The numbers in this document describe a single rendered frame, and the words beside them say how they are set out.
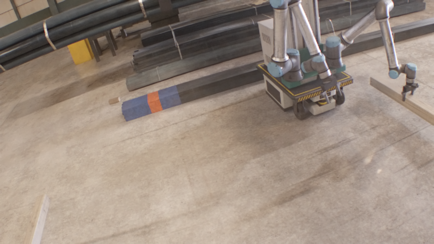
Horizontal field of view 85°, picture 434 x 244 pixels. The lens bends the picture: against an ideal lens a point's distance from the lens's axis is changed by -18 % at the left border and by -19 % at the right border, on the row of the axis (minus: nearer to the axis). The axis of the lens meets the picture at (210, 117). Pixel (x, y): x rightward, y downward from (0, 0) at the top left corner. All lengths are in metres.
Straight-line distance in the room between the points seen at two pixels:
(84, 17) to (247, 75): 2.20
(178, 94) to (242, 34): 1.68
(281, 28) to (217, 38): 2.33
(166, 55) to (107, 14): 1.23
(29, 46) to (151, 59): 1.80
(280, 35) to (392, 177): 1.40
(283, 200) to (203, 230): 0.61
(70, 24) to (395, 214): 3.86
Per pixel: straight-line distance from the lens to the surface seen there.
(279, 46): 2.36
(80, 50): 7.21
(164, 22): 6.68
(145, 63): 4.44
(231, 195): 2.21
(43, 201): 2.94
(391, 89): 3.02
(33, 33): 4.10
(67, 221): 2.70
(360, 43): 4.30
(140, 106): 3.49
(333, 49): 2.79
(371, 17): 2.73
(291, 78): 2.62
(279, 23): 2.27
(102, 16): 3.75
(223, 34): 4.51
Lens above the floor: 1.64
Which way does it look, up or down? 32 degrees down
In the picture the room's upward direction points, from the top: 15 degrees counter-clockwise
